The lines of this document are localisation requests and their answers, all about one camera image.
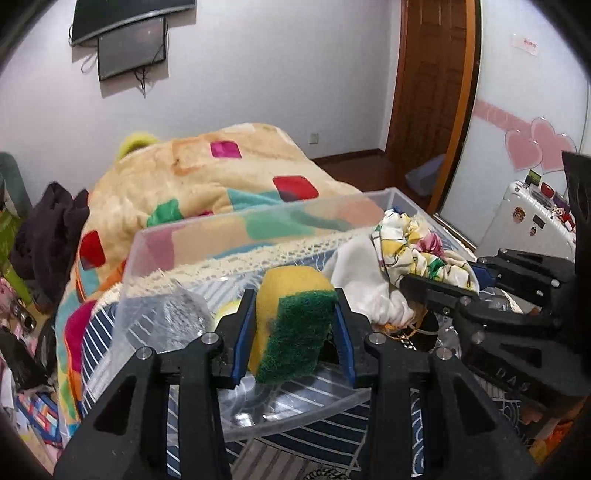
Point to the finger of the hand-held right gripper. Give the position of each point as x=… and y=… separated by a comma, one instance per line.
x=427, y=290
x=483, y=277

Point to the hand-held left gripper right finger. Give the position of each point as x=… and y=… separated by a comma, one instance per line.
x=345, y=339

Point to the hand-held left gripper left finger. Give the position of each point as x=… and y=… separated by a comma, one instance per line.
x=244, y=339

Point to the yellow and green sponge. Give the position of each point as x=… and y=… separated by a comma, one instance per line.
x=291, y=323

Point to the clear plastic storage bin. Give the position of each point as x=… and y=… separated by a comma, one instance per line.
x=194, y=258

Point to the floral patterned cloth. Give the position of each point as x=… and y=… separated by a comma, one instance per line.
x=415, y=249

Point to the white cloth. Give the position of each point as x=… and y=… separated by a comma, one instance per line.
x=364, y=281

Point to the crumpled clear plastic bag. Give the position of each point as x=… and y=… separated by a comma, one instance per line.
x=184, y=316

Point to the white suitcase with stickers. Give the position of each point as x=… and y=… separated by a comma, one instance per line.
x=526, y=221

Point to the cream lace cloth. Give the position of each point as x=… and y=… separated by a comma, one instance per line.
x=231, y=265

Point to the blue striped bedsheet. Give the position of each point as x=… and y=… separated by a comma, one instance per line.
x=295, y=415

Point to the beige blanket with coloured squares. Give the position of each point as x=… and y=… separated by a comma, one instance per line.
x=194, y=184

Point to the brown wooden door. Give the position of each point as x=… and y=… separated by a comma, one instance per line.
x=431, y=78

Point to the dark clothes pile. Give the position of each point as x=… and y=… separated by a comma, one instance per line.
x=51, y=230

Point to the yellow-green plush toy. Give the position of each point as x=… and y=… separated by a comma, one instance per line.
x=133, y=144

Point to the pink heart wall sticker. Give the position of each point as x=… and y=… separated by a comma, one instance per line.
x=538, y=145

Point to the wall socket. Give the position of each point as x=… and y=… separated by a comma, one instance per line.
x=315, y=137

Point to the small wall monitor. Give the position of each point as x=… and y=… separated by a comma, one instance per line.
x=131, y=48

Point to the large wall television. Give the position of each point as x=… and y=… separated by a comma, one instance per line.
x=120, y=18

